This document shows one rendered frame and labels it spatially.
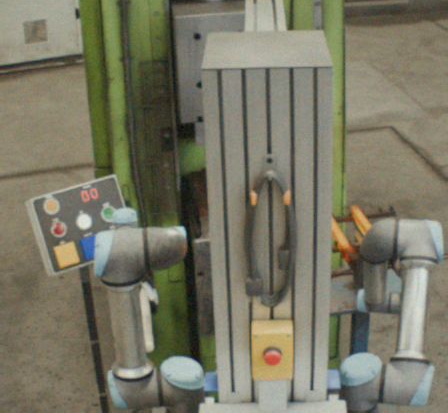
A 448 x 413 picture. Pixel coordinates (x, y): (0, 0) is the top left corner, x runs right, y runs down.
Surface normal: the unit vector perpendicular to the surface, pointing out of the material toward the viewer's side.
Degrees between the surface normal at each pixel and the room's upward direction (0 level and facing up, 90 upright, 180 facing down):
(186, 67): 90
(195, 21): 90
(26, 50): 90
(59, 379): 0
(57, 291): 0
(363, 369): 8
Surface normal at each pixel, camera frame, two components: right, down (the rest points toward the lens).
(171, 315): 0.12, 0.44
